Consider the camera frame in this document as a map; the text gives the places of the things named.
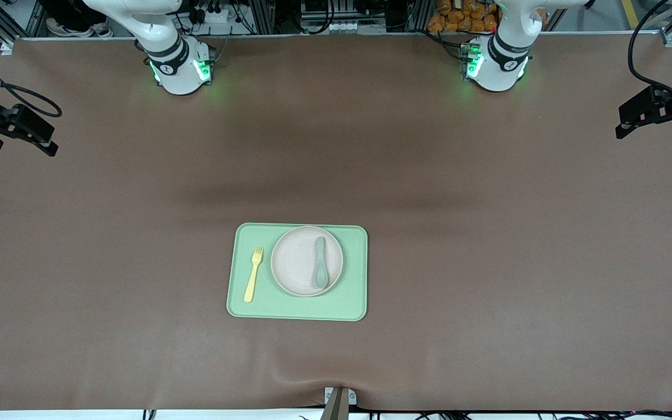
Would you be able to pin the yellow plastic fork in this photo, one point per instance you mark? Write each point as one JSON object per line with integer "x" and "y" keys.
{"x": 249, "y": 289}

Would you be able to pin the round beige plate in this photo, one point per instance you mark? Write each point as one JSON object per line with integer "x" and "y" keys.
{"x": 292, "y": 262}

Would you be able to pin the green plastic spoon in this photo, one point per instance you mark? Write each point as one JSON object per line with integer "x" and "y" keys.
{"x": 321, "y": 279}

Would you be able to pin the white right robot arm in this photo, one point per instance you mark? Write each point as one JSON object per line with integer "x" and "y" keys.
{"x": 178, "y": 70}

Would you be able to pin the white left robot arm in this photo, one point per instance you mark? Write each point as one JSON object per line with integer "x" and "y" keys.
{"x": 502, "y": 64}

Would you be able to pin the white sneaker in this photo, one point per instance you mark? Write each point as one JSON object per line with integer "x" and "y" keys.
{"x": 70, "y": 29}
{"x": 104, "y": 32}

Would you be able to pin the orange objects bin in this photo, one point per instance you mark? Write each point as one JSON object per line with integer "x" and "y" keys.
{"x": 458, "y": 14}

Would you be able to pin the white power strip with plugs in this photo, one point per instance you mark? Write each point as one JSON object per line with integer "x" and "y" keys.
{"x": 219, "y": 16}

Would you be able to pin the white terminal strip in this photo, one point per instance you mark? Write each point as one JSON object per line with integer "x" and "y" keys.
{"x": 336, "y": 27}

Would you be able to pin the light green rectangular tray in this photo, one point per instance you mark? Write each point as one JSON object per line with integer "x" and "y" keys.
{"x": 353, "y": 303}

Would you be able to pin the metal table edge bracket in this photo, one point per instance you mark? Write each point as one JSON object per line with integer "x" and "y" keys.
{"x": 339, "y": 405}

